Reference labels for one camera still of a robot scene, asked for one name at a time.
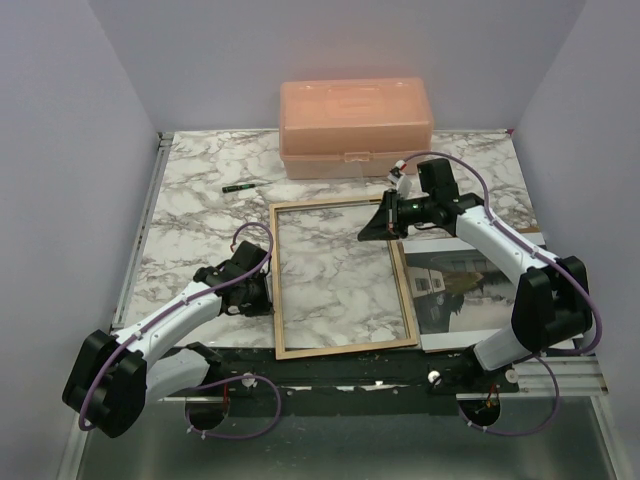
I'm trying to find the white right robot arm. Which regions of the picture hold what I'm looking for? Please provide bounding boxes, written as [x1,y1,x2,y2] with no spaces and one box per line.
[357,151,601,392]

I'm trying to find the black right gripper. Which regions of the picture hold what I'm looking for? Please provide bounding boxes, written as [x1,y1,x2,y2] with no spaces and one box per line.
[358,189,434,242]

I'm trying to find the glossy photo print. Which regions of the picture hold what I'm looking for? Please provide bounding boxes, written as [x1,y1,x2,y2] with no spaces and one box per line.
[403,238,516,352]

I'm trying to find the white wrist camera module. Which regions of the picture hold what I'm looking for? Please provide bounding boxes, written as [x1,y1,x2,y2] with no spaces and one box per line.
[388,160,412,198]

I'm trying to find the rectangular picture frame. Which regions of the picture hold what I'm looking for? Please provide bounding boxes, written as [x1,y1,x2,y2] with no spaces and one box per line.
[269,196,419,360]

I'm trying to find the small green black screwdriver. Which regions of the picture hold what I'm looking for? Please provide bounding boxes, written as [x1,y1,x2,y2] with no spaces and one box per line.
[221,183,266,194]

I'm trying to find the orange translucent plastic toolbox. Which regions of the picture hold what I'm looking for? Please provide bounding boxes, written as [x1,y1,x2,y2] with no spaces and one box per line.
[279,77,434,180]

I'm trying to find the aluminium extrusion frame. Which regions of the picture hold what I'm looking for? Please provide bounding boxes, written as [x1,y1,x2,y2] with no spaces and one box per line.
[62,130,615,479]

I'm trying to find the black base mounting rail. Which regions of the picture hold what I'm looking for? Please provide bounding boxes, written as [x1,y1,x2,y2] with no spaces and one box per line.
[99,344,521,419]

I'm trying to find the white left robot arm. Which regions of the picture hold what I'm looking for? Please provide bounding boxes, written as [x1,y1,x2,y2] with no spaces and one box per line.
[62,241,272,438]

